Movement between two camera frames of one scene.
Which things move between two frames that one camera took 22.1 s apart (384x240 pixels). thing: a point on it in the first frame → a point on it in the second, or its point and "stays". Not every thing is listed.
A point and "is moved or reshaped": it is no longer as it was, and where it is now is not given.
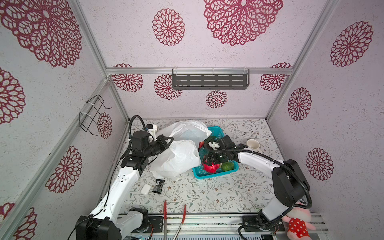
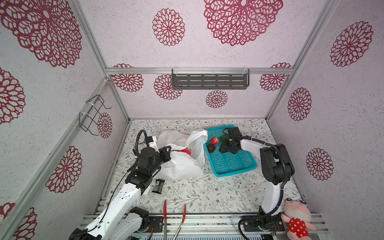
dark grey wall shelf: (210, 79) stays
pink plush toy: (298, 226) stays
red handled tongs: (165, 214) stays
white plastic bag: (182, 155) is moved or reshaped
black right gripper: (213, 155) → (224, 144)
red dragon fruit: (211, 168) → (186, 150)
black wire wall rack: (89, 118) stays
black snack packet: (158, 185) stays
